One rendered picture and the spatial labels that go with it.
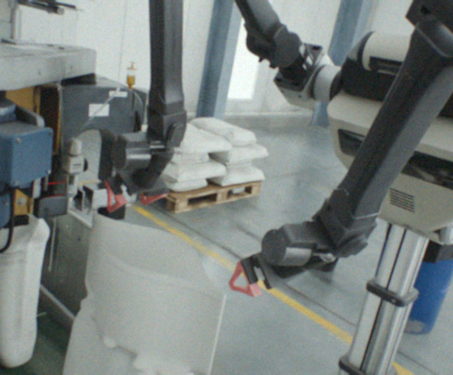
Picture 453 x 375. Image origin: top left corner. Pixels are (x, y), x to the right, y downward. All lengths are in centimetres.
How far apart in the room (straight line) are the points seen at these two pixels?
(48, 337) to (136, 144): 109
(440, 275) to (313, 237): 238
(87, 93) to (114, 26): 495
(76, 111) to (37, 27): 381
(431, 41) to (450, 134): 52
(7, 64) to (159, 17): 27
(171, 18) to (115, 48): 528
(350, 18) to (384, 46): 875
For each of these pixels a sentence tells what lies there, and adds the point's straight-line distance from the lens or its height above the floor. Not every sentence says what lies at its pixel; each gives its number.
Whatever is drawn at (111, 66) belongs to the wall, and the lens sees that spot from 621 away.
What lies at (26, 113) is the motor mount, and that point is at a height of 131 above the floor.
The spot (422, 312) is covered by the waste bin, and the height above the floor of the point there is 16.
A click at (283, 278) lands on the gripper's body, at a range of 89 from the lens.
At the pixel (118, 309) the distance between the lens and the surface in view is 111.
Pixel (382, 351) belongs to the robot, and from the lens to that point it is 147.
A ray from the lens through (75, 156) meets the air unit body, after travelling 120.
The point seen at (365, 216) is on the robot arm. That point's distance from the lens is 75.
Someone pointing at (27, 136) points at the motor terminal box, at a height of 130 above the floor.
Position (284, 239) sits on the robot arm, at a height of 124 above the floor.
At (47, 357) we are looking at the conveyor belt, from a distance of 185.
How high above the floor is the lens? 153
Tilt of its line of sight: 18 degrees down
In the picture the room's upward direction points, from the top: 11 degrees clockwise
